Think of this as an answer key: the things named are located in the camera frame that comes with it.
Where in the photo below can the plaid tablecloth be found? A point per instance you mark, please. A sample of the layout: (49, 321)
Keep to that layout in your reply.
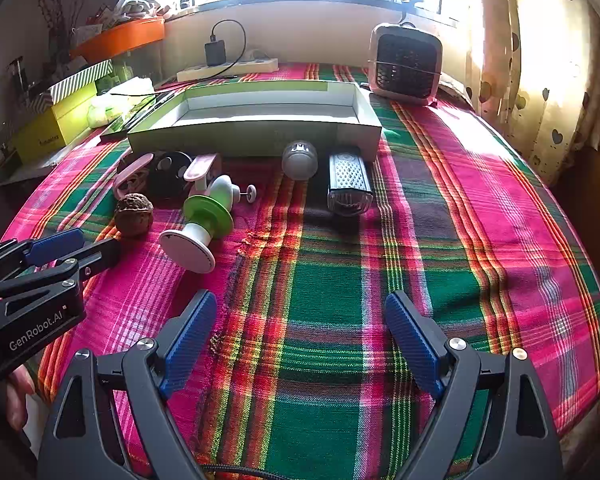
(330, 270)

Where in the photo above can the dark round gadget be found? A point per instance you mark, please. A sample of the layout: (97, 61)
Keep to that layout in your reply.
(170, 175)

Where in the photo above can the black flat case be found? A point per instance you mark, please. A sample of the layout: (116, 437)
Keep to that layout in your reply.
(135, 117)

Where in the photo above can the green packaged item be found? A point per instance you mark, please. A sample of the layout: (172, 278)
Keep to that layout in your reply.
(112, 77)

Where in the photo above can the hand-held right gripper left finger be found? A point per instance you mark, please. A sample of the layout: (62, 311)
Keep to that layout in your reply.
(190, 340)

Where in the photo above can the pink clip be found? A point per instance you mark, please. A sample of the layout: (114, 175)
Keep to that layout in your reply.
(202, 165)
(130, 166)

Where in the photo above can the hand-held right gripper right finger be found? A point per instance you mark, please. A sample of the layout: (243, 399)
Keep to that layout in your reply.
(412, 342)

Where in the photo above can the cream curtain with hearts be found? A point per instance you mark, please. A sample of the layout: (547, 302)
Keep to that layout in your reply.
(540, 85)

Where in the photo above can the white power strip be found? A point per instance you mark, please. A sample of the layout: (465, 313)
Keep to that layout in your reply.
(250, 66)

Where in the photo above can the clear glass tank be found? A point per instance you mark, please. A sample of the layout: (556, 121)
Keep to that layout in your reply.
(147, 62)

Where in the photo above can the green and white spool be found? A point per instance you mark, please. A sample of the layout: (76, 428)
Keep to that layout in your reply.
(187, 250)

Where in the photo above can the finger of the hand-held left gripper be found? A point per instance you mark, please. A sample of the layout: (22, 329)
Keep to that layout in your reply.
(55, 247)
(100, 255)

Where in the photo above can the black charger adapter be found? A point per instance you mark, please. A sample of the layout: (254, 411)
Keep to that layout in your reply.
(215, 52)

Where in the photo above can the green white tissue pack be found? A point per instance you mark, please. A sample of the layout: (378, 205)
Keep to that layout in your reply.
(105, 107)

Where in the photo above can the person's left hand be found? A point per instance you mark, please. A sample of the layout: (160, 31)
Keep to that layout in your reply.
(19, 392)

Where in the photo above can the dark glass jar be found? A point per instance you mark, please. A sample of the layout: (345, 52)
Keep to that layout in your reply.
(17, 77)

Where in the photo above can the dried branches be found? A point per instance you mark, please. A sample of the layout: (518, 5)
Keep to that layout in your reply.
(55, 5)

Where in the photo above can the white knob with axle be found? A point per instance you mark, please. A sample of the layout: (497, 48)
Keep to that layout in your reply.
(222, 190)

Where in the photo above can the white round jar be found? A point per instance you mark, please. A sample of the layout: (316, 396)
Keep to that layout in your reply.
(300, 160)

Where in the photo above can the black grater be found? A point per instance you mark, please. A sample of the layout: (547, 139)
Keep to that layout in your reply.
(350, 175)

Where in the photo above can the shallow green cardboard box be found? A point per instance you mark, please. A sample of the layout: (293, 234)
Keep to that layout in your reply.
(260, 130)

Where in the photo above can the small pink fan heater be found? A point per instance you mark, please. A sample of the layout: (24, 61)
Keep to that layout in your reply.
(405, 65)

